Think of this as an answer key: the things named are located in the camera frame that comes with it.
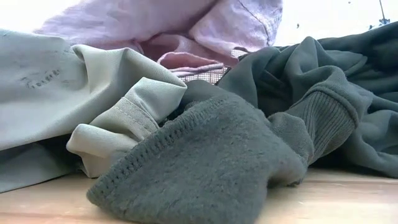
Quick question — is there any pink garment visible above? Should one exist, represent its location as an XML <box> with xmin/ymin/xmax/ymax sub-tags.
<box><xmin>34</xmin><ymin>0</ymin><xmax>284</xmax><ymax>77</ymax></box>

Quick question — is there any thin dark hanging fixture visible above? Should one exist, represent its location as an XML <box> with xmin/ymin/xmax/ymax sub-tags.
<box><xmin>377</xmin><ymin>0</ymin><xmax>391</xmax><ymax>26</ymax></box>

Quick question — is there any olive green sweatshirt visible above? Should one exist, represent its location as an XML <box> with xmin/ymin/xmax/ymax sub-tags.
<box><xmin>86</xmin><ymin>21</ymin><xmax>398</xmax><ymax>224</ymax></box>

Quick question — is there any beige garment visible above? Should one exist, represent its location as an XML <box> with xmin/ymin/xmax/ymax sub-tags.
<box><xmin>0</xmin><ymin>29</ymin><xmax>187</xmax><ymax>194</ymax></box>

